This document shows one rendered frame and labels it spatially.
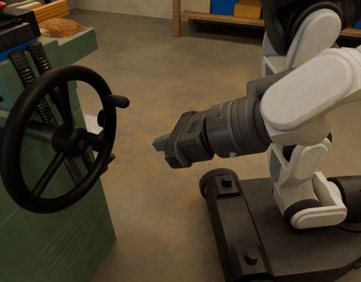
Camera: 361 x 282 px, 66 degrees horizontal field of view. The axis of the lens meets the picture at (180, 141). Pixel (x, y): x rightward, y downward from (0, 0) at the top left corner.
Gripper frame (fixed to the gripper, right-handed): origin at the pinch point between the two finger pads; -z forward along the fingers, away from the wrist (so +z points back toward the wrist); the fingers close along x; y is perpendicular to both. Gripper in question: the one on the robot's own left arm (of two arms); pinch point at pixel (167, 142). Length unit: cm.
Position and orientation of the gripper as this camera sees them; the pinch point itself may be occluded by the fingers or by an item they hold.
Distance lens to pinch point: 52.0
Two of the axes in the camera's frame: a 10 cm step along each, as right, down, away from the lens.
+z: 8.0, -1.7, -5.8
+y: -4.9, -7.3, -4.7
